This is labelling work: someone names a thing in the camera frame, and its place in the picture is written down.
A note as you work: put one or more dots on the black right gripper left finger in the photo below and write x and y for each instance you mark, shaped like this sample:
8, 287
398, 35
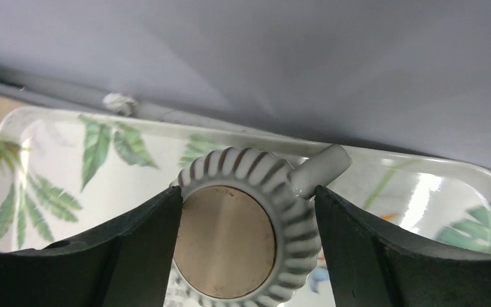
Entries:
125, 261

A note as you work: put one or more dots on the striped grey white mug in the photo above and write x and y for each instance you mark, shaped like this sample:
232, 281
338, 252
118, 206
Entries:
248, 234

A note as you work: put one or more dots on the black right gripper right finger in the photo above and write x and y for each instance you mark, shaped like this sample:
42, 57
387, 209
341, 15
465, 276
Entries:
372, 262

